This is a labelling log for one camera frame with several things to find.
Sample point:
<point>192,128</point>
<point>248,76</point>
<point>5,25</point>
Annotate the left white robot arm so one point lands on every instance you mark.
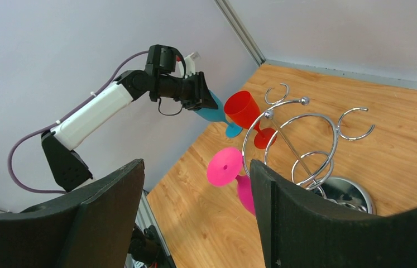
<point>59,143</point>

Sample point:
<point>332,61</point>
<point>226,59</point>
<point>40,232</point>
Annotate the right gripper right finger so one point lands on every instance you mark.
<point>301,229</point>

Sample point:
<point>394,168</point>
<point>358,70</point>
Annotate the pink plastic wine glass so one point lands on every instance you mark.
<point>225,167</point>

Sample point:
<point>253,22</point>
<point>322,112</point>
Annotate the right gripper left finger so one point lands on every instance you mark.
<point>88,227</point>

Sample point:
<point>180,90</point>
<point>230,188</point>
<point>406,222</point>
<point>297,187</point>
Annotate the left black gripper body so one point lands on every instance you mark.
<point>183,90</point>

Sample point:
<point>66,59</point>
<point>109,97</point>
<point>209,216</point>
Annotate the aluminium frame rail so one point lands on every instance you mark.
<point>374,41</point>

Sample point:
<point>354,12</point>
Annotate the red plastic wine glass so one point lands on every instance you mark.
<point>243,110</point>

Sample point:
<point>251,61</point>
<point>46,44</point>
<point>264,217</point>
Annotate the blue plastic wine glass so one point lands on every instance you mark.
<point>218,115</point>

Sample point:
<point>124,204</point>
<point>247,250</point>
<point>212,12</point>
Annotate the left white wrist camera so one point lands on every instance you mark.
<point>189,68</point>

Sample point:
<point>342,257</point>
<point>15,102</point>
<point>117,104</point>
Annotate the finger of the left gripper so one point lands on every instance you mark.
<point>202,95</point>

